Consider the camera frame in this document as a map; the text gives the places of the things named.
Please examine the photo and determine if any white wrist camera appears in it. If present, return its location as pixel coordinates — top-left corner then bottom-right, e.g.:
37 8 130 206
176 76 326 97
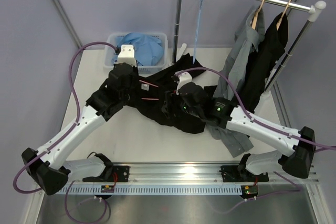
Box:
173 72 192 93
116 45 137 67

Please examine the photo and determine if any wooden hanger with black shirt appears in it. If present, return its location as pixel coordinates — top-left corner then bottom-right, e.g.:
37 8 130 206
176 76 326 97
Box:
276 0 292 30

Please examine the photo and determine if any purple cable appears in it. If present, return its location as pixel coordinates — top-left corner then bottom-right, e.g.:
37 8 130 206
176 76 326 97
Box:
13 41 121 222
175 67 336 214

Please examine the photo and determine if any blue wire hanger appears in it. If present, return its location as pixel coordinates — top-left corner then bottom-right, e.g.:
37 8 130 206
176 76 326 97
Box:
192 0 204 64

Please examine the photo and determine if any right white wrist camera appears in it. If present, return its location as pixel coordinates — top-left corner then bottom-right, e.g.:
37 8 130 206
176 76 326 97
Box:
173 72 192 93

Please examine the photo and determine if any wooden hanger with grey shirt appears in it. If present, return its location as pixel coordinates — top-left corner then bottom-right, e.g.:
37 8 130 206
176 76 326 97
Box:
251 0 265 30

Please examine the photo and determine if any grey shirt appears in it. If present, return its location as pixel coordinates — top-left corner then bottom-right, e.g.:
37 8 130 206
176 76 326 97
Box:
206 6 265 157

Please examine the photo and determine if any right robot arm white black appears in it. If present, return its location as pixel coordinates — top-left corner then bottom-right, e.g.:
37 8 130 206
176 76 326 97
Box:
162 82 316 180

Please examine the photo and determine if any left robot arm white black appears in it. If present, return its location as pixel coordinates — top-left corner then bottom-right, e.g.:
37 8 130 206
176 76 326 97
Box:
22 63 139 195

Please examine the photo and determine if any metal clothes rack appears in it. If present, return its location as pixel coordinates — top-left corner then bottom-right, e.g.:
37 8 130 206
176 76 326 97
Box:
172 0 327 103

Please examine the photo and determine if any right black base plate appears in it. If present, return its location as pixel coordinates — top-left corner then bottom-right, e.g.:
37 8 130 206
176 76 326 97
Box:
219 165 269 183

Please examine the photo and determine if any black shirt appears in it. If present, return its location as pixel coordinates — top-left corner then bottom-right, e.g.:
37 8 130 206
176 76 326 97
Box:
127 54 205 134
237 14 288 112

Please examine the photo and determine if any white slotted cable duct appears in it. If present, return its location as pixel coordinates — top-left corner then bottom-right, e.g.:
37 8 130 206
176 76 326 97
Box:
57 184 243 196

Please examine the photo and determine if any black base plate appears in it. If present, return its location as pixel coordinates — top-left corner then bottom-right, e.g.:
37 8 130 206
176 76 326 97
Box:
82 165 131 183
219 165 269 183

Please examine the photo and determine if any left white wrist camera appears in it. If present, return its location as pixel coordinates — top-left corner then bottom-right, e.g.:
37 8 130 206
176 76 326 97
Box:
116 45 137 67

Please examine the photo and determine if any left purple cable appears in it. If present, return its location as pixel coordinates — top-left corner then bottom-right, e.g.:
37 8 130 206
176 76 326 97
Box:
13 41 121 222

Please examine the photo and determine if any white plastic basket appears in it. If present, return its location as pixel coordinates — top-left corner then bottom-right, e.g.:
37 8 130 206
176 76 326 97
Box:
107 33 168 75

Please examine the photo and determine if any black shirt on wooden hanger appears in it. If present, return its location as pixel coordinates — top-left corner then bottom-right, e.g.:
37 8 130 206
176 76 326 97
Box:
237 14 288 112

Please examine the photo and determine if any pink wire hanger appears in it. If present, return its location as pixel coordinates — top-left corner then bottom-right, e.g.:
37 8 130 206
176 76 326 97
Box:
139 80 160 101

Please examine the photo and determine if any aluminium mounting rail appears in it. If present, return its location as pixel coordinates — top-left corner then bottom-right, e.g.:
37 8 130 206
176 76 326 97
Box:
34 162 319 184

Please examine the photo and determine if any light blue shirt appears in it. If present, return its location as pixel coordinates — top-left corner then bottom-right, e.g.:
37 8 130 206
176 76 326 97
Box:
115 33 164 66

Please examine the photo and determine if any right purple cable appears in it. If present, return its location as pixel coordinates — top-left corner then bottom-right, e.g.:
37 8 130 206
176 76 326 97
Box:
175 67 336 214

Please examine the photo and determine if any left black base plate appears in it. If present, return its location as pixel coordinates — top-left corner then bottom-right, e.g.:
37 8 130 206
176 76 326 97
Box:
82 165 131 183

